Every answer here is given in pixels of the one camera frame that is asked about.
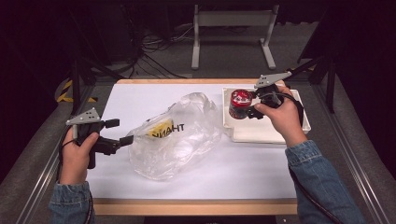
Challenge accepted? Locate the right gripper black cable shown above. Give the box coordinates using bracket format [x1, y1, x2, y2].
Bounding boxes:
[260, 91, 344, 224]

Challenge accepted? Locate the white metal stand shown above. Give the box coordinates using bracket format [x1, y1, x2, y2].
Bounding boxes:
[191, 4, 280, 71]

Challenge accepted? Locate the person's left hand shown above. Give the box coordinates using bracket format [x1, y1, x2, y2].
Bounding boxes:
[59, 133, 100, 185]

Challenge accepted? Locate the aluminium frame rail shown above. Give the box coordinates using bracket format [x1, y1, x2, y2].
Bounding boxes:
[312, 83, 391, 224]
[13, 85, 96, 224]

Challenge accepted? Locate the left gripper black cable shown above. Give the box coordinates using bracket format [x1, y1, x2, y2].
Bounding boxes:
[57, 125, 94, 224]

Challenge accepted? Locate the red can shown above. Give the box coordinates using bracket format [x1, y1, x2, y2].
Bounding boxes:
[228, 89, 256, 120]

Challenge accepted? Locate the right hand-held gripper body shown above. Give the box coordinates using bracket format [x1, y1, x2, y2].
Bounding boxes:
[254, 71, 293, 109]

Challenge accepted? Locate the black metal stand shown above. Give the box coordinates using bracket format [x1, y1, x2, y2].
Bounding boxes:
[286, 55, 339, 115]
[68, 46, 125, 117]

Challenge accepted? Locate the yellow black hazard tape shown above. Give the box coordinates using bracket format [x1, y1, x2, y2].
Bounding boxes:
[55, 78, 99, 104]

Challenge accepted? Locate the person's right hand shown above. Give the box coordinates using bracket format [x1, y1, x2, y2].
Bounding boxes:
[253, 85, 308, 148]

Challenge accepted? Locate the bundle of floor cables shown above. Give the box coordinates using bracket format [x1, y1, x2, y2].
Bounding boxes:
[124, 22, 195, 79]

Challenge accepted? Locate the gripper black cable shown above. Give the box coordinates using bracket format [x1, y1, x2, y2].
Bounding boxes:
[260, 91, 344, 224]
[57, 125, 94, 224]

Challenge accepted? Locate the white plastic tray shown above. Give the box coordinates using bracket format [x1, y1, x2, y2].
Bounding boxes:
[221, 87, 312, 145]

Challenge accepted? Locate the clear smiley-print plastic bag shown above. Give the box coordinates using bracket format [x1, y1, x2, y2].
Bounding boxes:
[128, 91, 224, 182]

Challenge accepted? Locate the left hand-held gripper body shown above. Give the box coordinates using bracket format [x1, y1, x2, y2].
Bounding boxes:
[65, 107, 121, 170]

